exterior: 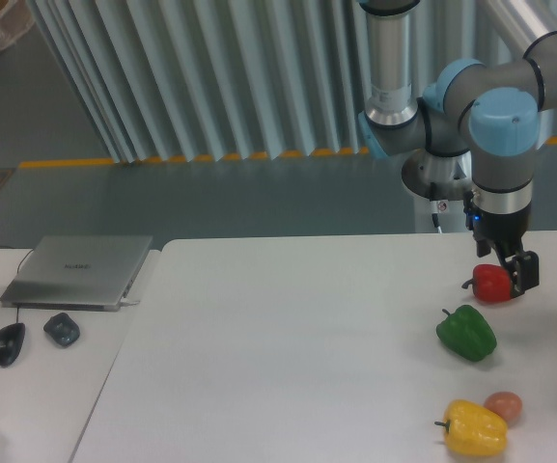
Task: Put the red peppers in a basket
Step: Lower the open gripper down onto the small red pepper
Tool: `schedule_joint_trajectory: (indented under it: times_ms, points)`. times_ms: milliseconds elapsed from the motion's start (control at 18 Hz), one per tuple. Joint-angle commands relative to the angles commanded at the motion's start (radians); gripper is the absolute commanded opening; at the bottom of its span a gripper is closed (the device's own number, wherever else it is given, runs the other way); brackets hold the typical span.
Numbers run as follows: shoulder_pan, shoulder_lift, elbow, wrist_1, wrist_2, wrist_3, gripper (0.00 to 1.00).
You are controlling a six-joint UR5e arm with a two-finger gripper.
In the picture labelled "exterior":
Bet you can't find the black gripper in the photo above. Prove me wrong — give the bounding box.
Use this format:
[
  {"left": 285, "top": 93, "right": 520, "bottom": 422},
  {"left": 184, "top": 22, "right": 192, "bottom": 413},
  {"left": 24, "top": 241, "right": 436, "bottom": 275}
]
[{"left": 463, "top": 192, "right": 540, "bottom": 298}]

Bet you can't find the red bell pepper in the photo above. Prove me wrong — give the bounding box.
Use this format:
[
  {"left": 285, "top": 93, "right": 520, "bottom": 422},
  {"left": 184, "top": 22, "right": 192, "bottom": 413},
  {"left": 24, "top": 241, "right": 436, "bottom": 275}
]
[{"left": 461, "top": 263, "right": 513, "bottom": 304}]

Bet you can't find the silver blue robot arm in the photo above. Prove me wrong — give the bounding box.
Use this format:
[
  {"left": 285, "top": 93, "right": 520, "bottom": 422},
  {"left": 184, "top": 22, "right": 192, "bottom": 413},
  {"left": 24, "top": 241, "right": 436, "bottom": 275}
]
[{"left": 358, "top": 1, "right": 557, "bottom": 302}]

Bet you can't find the green bell pepper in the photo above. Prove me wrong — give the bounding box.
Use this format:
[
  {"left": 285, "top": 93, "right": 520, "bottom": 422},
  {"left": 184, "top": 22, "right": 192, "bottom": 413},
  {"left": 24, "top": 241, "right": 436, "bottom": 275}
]
[{"left": 435, "top": 305, "right": 497, "bottom": 362}]

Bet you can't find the brown egg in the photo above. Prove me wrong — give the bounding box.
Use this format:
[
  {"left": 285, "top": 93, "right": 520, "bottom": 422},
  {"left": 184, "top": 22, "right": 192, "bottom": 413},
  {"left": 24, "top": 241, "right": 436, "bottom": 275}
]
[{"left": 484, "top": 391, "right": 523, "bottom": 426}]

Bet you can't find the yellow bell pepper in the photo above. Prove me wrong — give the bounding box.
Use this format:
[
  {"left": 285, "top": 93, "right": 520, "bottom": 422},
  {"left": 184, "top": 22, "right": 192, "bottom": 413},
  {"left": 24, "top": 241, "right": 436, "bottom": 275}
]
[{"left": 434, "top": 399, "right": 508, "bottom": 457}]

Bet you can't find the grey folding partition screen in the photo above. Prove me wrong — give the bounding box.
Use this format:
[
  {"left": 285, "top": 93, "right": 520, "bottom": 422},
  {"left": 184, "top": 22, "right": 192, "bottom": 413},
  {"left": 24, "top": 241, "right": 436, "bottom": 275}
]
[{"left": 24, "top": 0, "right": 557, "bottom": 166}]

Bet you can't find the silver closed laptop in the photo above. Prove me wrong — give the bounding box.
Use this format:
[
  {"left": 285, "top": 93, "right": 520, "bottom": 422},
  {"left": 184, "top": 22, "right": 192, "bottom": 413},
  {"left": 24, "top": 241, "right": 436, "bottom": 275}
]
[{"left": 0, "top": 235, "right": 153, "bottom": 311}]

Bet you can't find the dark grey small device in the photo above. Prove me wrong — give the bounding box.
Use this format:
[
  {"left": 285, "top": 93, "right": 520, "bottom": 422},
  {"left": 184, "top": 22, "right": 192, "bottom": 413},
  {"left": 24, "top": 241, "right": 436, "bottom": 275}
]
[{"left": 43, "top": 313, "right": 80, "bottom": 348}]

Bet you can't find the black computer mouse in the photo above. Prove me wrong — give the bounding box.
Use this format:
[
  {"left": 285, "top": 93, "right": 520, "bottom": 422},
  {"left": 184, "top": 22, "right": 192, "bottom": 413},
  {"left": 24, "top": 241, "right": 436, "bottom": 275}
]
[{"left": 0, "top": 322, "right": 26, "bottom": 368}]

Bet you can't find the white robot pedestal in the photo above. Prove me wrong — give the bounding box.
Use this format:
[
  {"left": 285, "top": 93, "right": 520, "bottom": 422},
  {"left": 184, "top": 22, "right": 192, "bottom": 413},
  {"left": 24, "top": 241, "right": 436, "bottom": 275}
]
[{"left": 401, "top": 149, "right": 477, "bottom": 235}]

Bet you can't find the black mouse cable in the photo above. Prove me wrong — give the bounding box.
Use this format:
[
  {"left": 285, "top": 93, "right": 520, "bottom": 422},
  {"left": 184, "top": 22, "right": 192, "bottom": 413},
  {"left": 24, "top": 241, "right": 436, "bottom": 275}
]
[{"left": 0, "top": 245, "right": 36, "bottom": 325}]

